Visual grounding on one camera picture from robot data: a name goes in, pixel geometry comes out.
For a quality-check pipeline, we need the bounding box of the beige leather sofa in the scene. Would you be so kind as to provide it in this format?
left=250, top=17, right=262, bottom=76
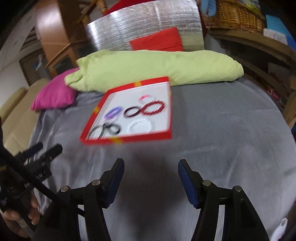
left=1, top=78, right=49, bottom=155

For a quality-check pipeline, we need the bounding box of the wicker basket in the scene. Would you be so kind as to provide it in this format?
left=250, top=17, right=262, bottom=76
left=198, top=0, right=265, bottom=33

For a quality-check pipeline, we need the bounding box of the light blue flat box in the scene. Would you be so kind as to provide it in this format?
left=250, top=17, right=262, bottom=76
left=265, top=15, right=295, bottom=51

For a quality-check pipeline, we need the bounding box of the red shallow jewelry box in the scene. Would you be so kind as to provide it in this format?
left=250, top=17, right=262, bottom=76
left=79, top=77, right=171, bottom=145

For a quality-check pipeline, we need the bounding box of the blue cloth in basket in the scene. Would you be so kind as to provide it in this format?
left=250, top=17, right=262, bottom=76
left=201, top=0, right=217, bottom=17

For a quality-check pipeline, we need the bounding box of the red cushion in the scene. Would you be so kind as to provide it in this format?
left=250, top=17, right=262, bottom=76
left=130, top=27, right=184, bottom=52

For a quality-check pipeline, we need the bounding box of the magenta cushion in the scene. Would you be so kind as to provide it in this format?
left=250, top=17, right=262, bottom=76
left=31, top=68, right=78, bottom=111

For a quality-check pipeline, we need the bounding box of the purple bead bracelet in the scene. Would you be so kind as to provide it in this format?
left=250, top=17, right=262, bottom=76
left=104, top=105, right=123, bottom=120

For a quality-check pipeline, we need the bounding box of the person's left hand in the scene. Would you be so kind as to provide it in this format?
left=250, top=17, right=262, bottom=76
left=1, top=193, right=40, bottom=238

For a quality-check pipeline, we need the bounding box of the dark maroon bangle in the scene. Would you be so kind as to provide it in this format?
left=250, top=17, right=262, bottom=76
left=123, top=106, right=142, bottom=118

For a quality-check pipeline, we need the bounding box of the light green pillow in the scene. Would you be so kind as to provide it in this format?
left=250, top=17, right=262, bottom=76
left=65, top=50, right=244, bottom=92

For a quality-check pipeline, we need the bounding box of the red bead bracelet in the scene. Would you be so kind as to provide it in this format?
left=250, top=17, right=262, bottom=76
left=140, top=99, right=166, bottom=115

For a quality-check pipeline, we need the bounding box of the wooden side table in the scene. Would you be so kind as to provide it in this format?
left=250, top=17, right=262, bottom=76
left=208, top=30, right=295, bottom=128

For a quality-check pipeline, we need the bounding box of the grey bed blanket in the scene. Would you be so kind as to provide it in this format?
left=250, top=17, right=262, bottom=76
left=30, top=78, right=295, bottom=240

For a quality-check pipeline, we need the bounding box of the red blanket on railing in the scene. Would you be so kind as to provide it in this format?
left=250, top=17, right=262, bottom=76
left=103, top=0, right=153, bottom=16

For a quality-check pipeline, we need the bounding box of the black hair tie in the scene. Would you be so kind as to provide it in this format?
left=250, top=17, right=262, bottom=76
left=101, top=122, right=122, bottom=136

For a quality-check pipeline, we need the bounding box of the grey metal bangle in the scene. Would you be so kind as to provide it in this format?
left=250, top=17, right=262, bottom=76
left=88, top=123, right=108, bottom=139

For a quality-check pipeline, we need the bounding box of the white bead bracelet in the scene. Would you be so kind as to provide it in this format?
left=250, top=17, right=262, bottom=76
left=127, top=117, right=154, bottom=134

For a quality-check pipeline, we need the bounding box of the white patterned box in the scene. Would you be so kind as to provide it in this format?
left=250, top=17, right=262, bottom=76
left=263, top=28, right=287, bottom=45

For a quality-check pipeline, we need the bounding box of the pale pink bead bracelet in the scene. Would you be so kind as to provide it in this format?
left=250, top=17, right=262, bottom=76
left=138, top=93, right=158, bottom=103

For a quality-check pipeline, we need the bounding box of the wooden stair railing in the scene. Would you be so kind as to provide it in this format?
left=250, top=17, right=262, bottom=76
left=78, top=0, right=107, bottom=27

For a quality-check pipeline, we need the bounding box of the brown wooden cabinet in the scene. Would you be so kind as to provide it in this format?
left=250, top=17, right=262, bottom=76
left=35, top=0, right=93, bottom=76

